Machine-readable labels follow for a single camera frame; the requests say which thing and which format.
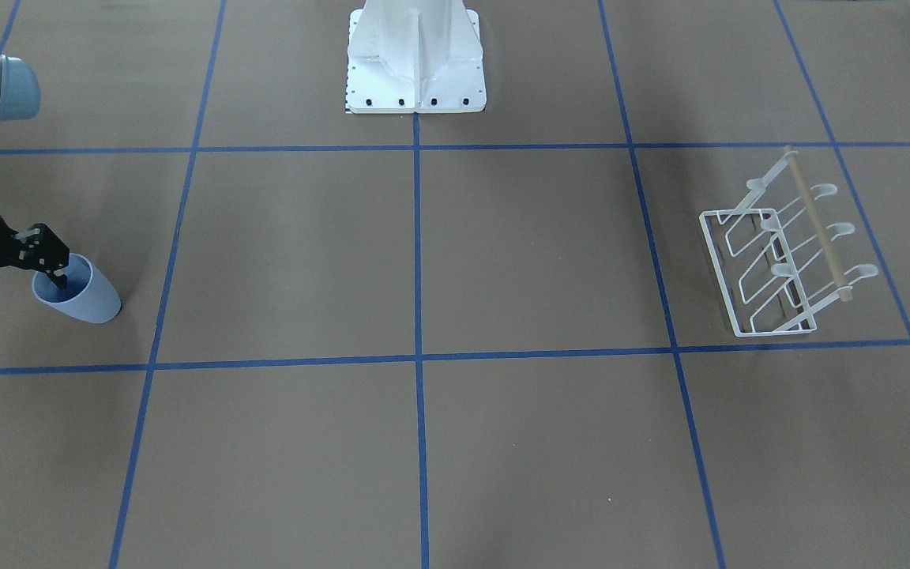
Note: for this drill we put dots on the white wire cup holder rack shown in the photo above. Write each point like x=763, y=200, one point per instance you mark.
x=774, y=255

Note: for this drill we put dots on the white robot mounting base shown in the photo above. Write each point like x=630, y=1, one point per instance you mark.
x=414, y=57

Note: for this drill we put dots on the light blue plastic cup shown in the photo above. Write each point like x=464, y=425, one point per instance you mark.
x=88, y=295

